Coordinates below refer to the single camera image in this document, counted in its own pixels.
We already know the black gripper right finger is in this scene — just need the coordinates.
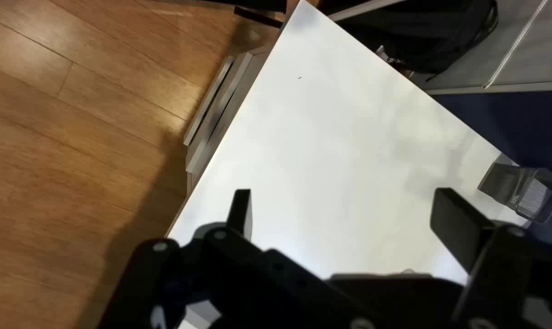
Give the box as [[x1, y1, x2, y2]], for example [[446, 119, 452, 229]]
[[430, 189, 496, 273]]

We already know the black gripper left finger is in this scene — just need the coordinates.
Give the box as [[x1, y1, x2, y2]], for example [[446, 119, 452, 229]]
[[227, 189, 253, 238]]

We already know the clear plastic bin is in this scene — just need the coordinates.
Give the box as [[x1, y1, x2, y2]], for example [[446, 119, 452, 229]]
[[477, 163, 552, 227]]

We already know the white drawer unit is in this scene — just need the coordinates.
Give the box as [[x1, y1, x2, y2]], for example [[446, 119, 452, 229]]
[[181, 52, 273, 185]]

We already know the black backpack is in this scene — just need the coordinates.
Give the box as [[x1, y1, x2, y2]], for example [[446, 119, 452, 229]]
[[318, 0, 499, 76]]

